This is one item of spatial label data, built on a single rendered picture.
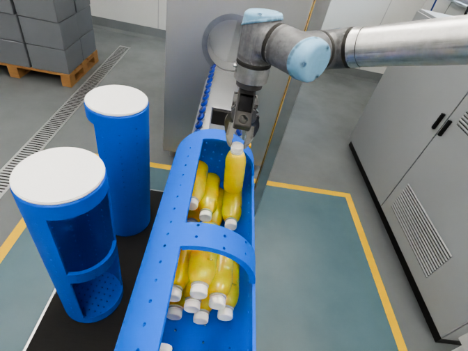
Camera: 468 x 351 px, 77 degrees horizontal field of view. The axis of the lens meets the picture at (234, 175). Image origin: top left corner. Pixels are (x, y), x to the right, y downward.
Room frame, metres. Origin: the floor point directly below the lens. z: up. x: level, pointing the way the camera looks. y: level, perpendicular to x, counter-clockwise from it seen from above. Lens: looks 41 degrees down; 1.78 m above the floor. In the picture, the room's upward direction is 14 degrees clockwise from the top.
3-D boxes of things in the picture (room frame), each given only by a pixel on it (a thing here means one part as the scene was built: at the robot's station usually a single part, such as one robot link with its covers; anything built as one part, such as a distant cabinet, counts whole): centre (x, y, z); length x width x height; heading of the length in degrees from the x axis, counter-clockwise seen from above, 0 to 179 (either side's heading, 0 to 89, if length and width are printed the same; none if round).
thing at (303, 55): (0.69, -0.07, 1.57); 0.12 x 0.12 x 0.09; 51
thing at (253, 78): (0.76, 0.02, 1.48); 0.10 x 0.09 x 0.05; 97
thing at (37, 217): (0.65, 0.57, 0.59); 0.28 x 0.28 x 0.88
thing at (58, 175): (0.65, 0.57, 1.03); 0.28 x 0.28 x 0.01
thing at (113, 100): (1.18, 0.61, 1.03); 0.28 x 0.28 x 0.01
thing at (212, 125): (1.24, 0.13, 1.00); 0.10 x 0.04 x 0.15; 97
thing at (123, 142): (1.18, 0.61, 0.59); 0.28 x 0.28 x 0.88
